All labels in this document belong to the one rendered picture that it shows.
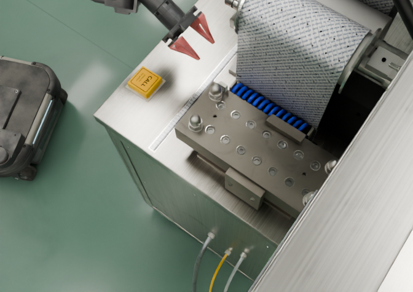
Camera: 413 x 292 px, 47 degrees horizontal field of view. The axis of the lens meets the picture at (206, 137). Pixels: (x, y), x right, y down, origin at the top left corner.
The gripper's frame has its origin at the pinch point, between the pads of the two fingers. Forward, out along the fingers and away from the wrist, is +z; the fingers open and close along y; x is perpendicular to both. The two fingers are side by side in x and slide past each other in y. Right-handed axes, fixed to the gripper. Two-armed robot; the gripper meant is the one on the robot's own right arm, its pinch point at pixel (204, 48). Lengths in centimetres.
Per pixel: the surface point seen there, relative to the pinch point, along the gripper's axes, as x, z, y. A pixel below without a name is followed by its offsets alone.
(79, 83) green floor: -135, -22, 0
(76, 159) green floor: -121, 2, 31
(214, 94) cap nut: 3.2, 8.8, 8.2
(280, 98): 10.6, 20.2, 0.0
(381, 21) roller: 30.3, 21.0, -19.4
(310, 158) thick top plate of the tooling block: 14.6, 33.7, 7.3
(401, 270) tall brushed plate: 60, 31, 30
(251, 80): 6.3, 12.9, 0.1
